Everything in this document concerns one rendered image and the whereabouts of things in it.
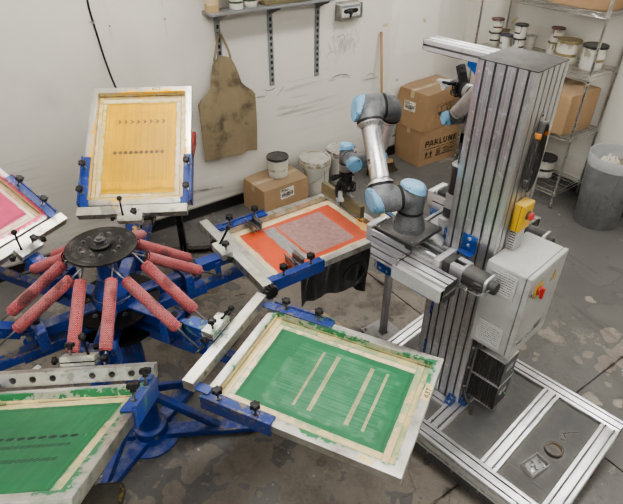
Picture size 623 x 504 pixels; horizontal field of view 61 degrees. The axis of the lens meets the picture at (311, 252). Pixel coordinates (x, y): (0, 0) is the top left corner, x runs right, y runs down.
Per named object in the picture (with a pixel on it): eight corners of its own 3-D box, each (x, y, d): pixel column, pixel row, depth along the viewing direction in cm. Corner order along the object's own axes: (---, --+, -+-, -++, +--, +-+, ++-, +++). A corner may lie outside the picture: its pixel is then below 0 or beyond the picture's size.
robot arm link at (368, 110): (407, 208, 232) (385, 87, 236) (374, 212, 228) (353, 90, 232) (397, 213, 243) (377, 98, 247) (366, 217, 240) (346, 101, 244)
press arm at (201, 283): (328, 237, 313) (328, 228, 309) (334, 241, 309) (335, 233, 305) (120, 319, 255) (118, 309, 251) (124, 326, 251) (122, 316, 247)
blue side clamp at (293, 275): (319, 265, 276) (319, 255, 272) (324, 270, 273) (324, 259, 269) (269, 286, 262) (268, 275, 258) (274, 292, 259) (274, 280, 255)
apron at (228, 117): (255, 147, 491) (248, 26, 431) (259, 149, 487) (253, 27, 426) (203, 161, 467) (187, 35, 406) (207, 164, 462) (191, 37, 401)
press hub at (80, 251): (171, 396, 325) (128, 204, 246) (199, 442, 299) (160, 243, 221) (107, 427, 306) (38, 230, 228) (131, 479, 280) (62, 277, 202)
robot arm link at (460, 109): (491, 83, 234) (442, 132, 281) (513, 80, 237) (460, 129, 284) (484, 59, 236) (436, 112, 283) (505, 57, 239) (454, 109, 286)
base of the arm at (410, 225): (431, 227, 248) (434, 208, 243) (411, 239, 240) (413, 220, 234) (405, 214, 257) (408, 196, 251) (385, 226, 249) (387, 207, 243)
